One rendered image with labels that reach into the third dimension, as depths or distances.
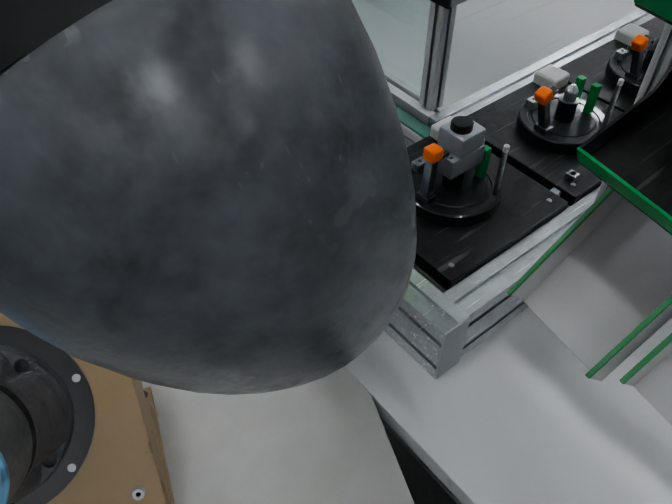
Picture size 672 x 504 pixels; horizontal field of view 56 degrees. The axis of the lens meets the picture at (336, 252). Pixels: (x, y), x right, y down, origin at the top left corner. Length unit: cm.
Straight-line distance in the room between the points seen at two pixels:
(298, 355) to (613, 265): 63
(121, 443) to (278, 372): 55
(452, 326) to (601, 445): 23
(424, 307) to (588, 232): 21
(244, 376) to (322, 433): 66
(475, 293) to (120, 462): 46
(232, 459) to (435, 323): 29
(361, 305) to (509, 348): 75
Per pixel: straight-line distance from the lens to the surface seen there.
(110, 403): 69
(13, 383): 63
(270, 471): 79
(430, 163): 85
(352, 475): 79
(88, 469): 71
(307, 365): 17
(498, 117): 110
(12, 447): 55
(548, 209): 95
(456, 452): 81
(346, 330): 16
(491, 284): 84
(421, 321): 80
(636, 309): 75
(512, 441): 83
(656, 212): 62
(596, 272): 77
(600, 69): 129
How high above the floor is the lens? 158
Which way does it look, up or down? 47 degrees down
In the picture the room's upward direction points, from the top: straight up
